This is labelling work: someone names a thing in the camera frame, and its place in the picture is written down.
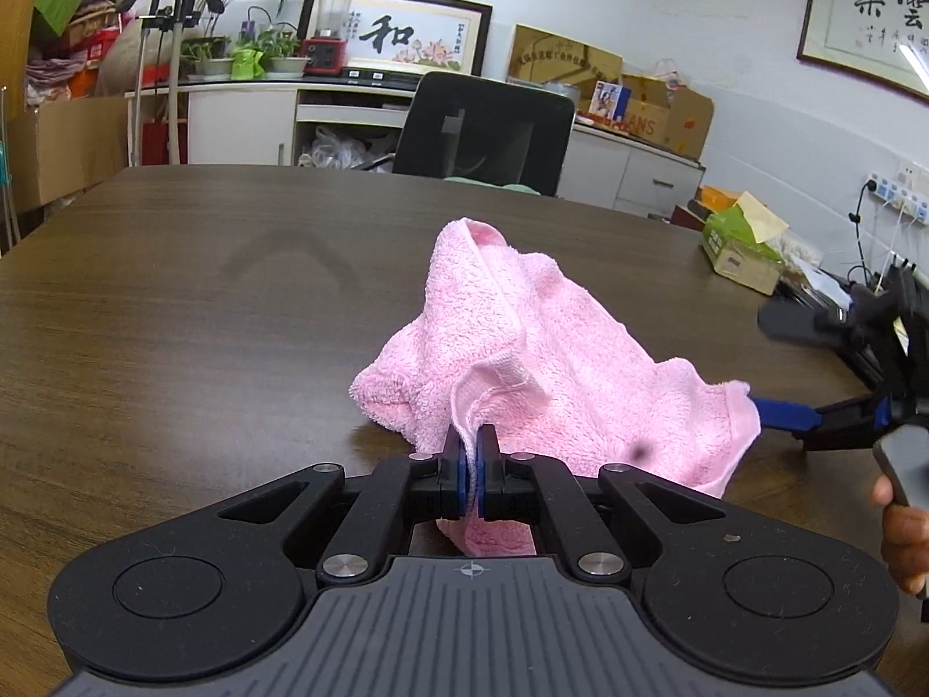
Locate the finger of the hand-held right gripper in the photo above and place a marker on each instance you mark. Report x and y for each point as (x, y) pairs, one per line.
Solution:
(787, 415)
(798, 323)

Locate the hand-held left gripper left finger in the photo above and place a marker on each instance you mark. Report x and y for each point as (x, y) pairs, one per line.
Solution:
(460, 478)

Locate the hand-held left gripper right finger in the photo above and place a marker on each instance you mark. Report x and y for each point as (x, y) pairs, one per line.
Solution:
(481, 479)

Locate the pink towel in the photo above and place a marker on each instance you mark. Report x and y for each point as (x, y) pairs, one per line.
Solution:
(551, 348)

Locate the person's right hand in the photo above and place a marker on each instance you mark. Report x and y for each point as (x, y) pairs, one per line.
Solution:
(903, 544)

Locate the green tissue box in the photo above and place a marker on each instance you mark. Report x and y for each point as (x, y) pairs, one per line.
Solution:
(740, 247)

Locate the orange box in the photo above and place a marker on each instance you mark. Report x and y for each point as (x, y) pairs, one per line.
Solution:
(718, 200)

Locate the white power strip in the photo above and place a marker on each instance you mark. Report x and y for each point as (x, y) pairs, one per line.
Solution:
(900, 196)

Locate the brown cardboard box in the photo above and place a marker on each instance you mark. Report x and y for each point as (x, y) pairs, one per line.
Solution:
(675, 116)

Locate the green seat cushion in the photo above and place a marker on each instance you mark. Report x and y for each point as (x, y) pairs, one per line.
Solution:
(493, 186)

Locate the small photo card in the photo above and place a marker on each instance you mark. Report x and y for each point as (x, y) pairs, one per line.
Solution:
(608, 100)

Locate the large framed calligraphy picture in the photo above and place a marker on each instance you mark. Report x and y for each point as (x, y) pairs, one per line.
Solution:
(871, 14)

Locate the black office chair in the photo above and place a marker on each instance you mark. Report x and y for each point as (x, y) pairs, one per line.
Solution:
(483, 132)

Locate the white plastic bag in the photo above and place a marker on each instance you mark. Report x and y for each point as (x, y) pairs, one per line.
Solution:
(330, 149)

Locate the cardboard boxes on cabinet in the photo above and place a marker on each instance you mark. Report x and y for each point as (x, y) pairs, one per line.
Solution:
(559, 62)

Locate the white cabinet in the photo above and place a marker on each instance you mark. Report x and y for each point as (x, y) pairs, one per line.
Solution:
(239, 120)

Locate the wide framed calligraphy with flowers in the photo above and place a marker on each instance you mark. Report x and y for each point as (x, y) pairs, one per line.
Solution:
(406, 33)

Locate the red blender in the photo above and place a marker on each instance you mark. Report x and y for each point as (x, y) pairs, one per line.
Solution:
(326, 47)

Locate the red paper bag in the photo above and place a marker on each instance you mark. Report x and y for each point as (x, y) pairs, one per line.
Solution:
(154, 144)

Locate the small potted green plant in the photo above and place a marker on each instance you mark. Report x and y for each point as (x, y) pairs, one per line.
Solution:
(283, 51)

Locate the green plastic bag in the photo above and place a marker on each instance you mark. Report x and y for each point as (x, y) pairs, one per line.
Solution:
(247, 64)

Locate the tall potted palm plant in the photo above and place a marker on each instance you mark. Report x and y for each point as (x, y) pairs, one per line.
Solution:
(218, 43)

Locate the large cardboard box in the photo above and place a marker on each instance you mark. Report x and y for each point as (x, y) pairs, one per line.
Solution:
(65, 152)

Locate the pile of bags and boxes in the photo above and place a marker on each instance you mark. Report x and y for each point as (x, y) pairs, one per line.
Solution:
(72, 51)

